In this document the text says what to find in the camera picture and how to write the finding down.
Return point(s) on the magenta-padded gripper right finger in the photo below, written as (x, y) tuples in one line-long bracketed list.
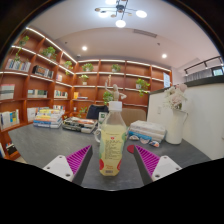
[(167, 166)]

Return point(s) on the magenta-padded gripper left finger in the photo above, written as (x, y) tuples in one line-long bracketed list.
[(59, 166)]

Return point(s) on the dark magazine stack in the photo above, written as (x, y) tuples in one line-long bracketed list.
[(80, 125)]

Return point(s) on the wooden shelf unit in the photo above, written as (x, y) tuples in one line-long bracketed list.
[(90, 90)]

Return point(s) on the grey curtain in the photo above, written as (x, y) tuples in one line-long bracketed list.
[(198, 75)]

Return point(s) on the upright green and white carton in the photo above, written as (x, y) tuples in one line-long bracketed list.
[(102, 117)]

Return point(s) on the small painted ceramic piece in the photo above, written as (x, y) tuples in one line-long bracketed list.
[(133, 137), (144, 140), (154, 143)]

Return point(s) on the black ceiling track rail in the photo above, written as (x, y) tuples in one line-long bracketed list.
[(203, 63)]

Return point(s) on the recessed ceiling light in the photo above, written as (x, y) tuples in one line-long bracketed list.
[(84, 48), (164, 56)]

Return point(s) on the clear bottle of yellow drink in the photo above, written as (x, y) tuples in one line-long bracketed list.
[(112, 143)]

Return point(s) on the window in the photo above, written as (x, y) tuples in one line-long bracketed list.
[(218, 71)]

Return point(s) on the colourful book stack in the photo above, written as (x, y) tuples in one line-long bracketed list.
[(48, 119)]

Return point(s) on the white wall socket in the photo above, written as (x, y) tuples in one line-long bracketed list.
[(159, 110)]

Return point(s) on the ceiling lamp with round bulbs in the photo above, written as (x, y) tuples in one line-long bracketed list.
[(120, 23)]

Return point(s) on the ceiling air vent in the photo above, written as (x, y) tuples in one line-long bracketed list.
[(145, 33)]

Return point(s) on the wooden artist mannequin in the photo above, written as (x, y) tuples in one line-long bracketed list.
[(115, 91)]

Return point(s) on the beige chair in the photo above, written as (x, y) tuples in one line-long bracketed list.
[(135, 116)]

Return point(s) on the white pitcher vase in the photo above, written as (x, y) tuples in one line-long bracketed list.
[(175, 128)]

